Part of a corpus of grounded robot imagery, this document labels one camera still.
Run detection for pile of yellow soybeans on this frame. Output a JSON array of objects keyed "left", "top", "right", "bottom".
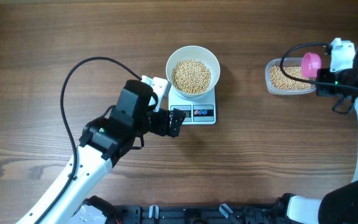
[{"left": 269, "top": 66, "right": 311, "bottom": 90}]

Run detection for clear plastic food container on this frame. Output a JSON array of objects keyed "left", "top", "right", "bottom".
[{"left": 265, "top": 58, "right": 316, "bottom": 95}]

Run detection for soybeans in bowl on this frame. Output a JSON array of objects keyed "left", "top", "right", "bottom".
[{"left": 172, "top": 60, "right": 211, "bottom": 95}]

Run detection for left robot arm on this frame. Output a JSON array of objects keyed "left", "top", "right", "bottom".
[{"left": 19, "top": 77, "right": 185, "bottom": 223}]

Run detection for left black cable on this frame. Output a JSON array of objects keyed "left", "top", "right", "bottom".
[{"left": 32, "top": 56, "right": 143, "bottom": 224}]

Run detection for pink plastic scoop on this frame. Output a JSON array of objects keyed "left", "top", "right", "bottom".
[{"left": 301, "top": 52, "right": 322, "bottom": 78}]

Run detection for white round bowl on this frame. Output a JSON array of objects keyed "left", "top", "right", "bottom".
[{"left": 165, "top": 45, "right": 221, "bottom": 100}]

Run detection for white digital kitchen scale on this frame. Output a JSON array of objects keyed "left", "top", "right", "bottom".
[{"left": 168, "top": 88, "right": 216, "bottom": 125}]

